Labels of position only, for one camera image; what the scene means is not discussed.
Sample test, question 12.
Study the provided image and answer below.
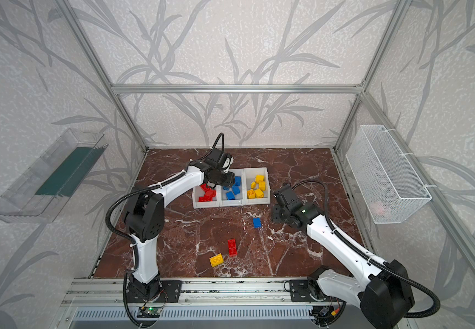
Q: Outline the long red lego brick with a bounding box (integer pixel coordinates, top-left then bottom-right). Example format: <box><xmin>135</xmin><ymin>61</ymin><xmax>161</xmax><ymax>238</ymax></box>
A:
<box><xmin>227</xmin><ymin>239</ymin><xmax>238</xmax><ymax>256</ymax></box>

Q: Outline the aluminium frame rail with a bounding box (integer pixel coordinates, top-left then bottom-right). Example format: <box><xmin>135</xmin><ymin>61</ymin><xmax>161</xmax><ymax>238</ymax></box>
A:
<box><xmin>60</xmin><ymin>276</ymin><xmax>407</xmax><ymax>307</ymax></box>

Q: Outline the white wire mesh basket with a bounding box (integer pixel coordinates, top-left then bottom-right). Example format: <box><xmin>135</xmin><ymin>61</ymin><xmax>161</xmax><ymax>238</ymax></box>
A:
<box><xmin>346</xmin><ymin>125</ymin><xmax>432</xmax><ymax>225</ymax></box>

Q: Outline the white middle bin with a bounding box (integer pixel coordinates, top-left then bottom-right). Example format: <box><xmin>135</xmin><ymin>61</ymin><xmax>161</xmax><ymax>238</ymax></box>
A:
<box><xmin>217</xmin><ymin>169</ymin><xmax>246</xmax><ymax>207</ymax></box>

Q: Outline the white right bin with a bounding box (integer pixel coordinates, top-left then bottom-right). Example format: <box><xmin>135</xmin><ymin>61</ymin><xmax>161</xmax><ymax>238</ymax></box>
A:
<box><xmin>244</xmin><ymin>167</ymin><xmax>271</xmax><ymax>205</ymax></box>

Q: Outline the clear plastic wall tray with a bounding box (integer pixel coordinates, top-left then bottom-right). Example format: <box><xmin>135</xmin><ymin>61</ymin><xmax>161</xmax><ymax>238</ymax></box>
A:
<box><xmin>0</xmin><ymin>129</ymin><xmax>109</xmax><ymax>223</ymax></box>

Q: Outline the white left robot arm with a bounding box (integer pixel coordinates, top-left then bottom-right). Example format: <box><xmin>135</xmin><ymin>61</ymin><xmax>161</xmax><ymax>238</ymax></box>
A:
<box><xmin>104</xmin><ymin>132</ymin><xmax>235</xmax><ymax>295</ymax></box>

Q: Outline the white bin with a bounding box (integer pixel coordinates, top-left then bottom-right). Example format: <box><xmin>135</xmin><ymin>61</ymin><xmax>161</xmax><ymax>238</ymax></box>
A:
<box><xmin>192</xmin><ymin>184</ymin><xmax>221</xmax><ymax>209</ymax></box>
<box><xmin>244</xmin><ymin>167</ymin><xmax>271</xmax><ymax>205</ymax></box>
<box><xmin>217</xmin><ymin>169</ymin><xmax>246</xmax><ymax>207</ymax></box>

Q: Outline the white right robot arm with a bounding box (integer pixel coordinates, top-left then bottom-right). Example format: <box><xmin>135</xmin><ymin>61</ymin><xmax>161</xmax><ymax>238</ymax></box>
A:
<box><xmin>273</xmin><ymin>183</ymin><xmax>441</xmax><ymax>328</ymax></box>

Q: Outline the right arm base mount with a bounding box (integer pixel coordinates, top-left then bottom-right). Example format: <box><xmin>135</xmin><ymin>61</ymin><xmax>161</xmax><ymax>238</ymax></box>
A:
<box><xmin>284</xmin><ymin>265</ymin><xmax>338</xmax><ymax>302</ymax></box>

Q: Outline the pink object in basket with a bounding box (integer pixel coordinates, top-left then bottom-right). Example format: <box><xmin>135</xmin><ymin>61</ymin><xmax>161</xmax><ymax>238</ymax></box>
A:
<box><xmin>370</xmin><ymin>202</ymin><xmax>390</xmax><ymax>218</ymax></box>

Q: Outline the white left bin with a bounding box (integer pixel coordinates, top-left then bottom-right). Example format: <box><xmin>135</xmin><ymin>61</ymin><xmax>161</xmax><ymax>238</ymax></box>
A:
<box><xmin>192</xmin><ymin>184</ymin><xmax>221</xmax><ymax>209</ymax></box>

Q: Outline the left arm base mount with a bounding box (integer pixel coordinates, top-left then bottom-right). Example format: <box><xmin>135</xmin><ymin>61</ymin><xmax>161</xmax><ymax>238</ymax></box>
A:
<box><xmin>123</xmin><ymin>274</ymin><xmax>183</xmax><ymax>303</ymax></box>

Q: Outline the green circuit board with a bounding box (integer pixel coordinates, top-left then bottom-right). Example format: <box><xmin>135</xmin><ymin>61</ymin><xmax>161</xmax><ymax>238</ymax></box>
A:
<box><xmin>137</xmin><ymin>307</ymin><xmax>163</xmax><ymax>319</ymax></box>

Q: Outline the yellow square lego brick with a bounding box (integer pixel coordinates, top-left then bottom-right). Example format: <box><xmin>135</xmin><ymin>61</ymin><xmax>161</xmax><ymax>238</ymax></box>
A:
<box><xmin>247</xmin><ymin>189</ymin><xmax>256</xmax><ymax>199</ymax></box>

